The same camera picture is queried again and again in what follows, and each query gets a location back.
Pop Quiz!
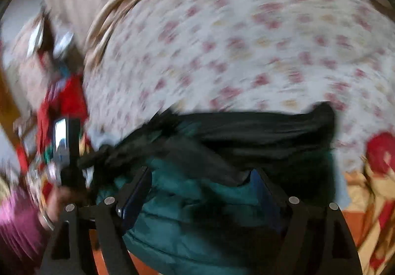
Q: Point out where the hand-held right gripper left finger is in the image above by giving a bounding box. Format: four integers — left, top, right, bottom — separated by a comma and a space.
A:
39, 166, 153, 275

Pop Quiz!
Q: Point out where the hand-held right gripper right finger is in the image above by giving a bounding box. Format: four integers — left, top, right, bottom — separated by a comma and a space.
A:
249, 168, 364, 275

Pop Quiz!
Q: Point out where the green puffer jacket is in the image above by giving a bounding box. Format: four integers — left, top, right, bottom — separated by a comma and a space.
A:
77, 101, 337, 275

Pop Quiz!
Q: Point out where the person's left forearm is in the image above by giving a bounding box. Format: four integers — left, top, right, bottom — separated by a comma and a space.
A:
0, 187, 55, 275

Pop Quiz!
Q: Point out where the person's left hand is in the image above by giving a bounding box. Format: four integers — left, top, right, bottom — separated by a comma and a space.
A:
45, 185, 91, 226

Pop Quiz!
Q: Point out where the light blue cloth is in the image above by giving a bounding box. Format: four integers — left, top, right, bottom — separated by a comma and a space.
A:
88, 125, 125, 153

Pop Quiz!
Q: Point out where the red cloth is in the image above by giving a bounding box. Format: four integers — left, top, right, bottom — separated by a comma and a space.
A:
35, 74, 89, 153

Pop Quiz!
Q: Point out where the orange red patterned blanket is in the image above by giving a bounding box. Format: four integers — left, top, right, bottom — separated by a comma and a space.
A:
88, 156, 395, 275

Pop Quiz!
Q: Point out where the red fabric item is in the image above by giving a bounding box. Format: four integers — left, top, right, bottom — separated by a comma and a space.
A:
365, 131, 395, 174

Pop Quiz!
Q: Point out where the floral print quilt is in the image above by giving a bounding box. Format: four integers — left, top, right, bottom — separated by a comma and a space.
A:
81, 0, 395, 172

